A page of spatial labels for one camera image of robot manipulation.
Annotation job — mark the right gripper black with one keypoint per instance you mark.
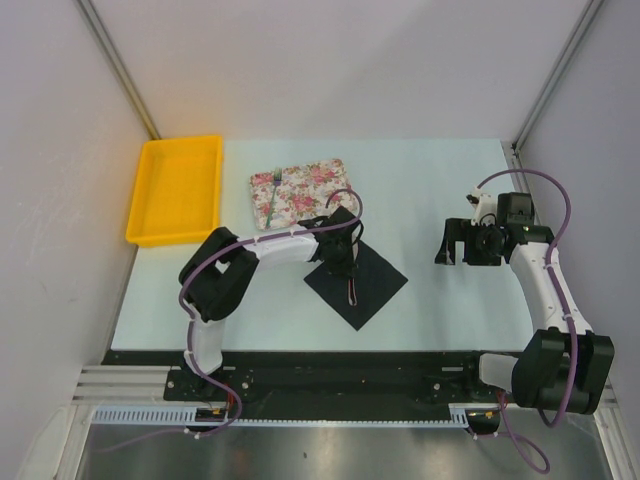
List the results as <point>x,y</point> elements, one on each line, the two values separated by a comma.
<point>460,229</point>

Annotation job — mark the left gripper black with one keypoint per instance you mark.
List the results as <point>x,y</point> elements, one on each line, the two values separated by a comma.
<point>347,266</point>

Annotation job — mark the silver table knife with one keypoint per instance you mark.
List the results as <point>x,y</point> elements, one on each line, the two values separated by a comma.
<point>351,294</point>

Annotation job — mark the iridescent green fork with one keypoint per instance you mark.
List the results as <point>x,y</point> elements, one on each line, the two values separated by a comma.
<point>277,179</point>

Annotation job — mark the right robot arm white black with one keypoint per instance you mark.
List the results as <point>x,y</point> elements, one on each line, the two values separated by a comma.
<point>565,365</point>

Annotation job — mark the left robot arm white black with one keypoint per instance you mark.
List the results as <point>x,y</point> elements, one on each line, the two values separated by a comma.
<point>216,278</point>

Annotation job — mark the floral pattern tray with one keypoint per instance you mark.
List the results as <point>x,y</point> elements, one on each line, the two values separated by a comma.
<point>305,193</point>

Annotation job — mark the yellow plastic bin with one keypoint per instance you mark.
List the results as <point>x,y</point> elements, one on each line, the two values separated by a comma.
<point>177,190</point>

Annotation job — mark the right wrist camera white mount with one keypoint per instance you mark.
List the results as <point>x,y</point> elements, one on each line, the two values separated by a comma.
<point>484,205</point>

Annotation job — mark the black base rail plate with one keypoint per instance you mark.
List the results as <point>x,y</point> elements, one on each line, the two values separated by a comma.
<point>351,383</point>

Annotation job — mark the white slotted cable duct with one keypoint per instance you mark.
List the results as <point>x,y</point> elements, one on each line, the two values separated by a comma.
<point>200,416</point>

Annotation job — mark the right aluminium frame post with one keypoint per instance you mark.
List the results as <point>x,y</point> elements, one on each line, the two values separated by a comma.
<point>559,70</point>

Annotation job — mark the aluminium frame post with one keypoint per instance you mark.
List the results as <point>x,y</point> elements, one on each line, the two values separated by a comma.
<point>559,70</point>
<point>109,50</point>

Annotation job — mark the left aluminium frame post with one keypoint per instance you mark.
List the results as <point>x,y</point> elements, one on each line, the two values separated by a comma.
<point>109,50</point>

